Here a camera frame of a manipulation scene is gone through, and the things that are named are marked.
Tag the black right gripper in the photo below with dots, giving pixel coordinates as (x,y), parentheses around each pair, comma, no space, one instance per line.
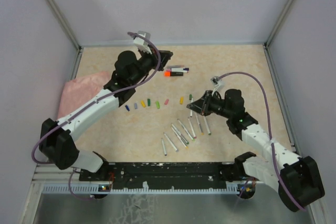
(202,105)

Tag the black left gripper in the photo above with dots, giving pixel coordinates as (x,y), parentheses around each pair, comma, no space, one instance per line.
(165,56)

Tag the orange highlighter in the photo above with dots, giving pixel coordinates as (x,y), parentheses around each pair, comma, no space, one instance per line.
(173,74)

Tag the dark green capped marker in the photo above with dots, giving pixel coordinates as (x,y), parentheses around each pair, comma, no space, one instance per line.
(207,126)

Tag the pink capped marker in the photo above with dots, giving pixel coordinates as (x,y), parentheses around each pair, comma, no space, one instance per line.
(192,129)

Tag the light green capped marker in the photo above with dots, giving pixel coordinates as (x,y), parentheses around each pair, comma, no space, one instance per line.
(186,130)

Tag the yellow capped white marker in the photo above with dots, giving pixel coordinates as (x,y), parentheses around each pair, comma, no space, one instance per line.
(183,143)

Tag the light green marker cap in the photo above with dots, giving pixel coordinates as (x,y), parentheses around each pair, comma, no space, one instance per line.
(157,104)

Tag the grey blue capped marker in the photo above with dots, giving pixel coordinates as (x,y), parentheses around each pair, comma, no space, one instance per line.
(170,142)

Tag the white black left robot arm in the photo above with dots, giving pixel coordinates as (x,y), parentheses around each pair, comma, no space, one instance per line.
(57,138)

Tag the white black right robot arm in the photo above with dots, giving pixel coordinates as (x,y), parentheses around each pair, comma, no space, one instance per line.
(296,179)

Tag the blue tipped white marker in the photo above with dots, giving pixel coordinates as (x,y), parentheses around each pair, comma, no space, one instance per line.
(182,70)

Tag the pink cloth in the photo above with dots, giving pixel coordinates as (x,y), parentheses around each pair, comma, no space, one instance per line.
(80,90)

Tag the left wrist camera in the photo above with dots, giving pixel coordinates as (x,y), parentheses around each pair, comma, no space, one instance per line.
(141,44)

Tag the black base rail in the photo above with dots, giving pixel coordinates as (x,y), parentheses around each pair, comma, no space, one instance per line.
(182,175)

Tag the aluminium frame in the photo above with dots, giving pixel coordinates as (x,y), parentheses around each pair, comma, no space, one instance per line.
(296,179)

